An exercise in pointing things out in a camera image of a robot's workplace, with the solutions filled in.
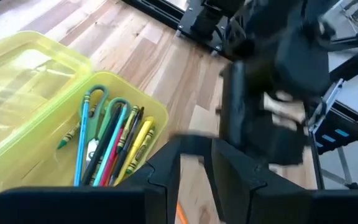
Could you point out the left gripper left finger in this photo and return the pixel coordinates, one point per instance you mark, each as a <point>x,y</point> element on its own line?
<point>73,205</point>

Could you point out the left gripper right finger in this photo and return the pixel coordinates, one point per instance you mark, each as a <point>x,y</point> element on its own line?
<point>275,208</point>

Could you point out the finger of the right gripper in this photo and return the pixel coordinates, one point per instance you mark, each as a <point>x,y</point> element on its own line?
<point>239,105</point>
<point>281,147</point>

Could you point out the pink highlighter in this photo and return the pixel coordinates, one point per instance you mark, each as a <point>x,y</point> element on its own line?
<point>112,158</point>

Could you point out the light blue pencil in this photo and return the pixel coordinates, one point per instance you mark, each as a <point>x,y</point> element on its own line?
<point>82,140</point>

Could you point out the black pen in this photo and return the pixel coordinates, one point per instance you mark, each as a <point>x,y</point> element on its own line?
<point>102,146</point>

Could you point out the green crayon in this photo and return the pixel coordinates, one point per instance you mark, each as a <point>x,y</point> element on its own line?
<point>68,137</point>

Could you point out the black marker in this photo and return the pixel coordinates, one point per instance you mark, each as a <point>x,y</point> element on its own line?
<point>129,143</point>

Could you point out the yellow-green crayon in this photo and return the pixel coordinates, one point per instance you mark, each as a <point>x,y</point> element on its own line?
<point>140,152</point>

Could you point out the yellow highlighter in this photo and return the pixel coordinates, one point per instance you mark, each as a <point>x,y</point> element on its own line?
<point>138,140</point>

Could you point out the orange pencil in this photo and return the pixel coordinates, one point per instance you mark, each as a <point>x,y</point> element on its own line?
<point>182,216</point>

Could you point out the olive crayon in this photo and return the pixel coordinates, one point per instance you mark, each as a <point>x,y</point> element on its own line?
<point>128,129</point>

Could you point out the yellow translucent supply box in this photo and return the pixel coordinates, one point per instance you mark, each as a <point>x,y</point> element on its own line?
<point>17,93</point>

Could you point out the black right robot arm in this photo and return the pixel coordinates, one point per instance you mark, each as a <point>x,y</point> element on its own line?
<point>211,21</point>

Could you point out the black aluminium table frame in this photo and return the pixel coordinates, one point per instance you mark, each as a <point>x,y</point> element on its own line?
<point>160,9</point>

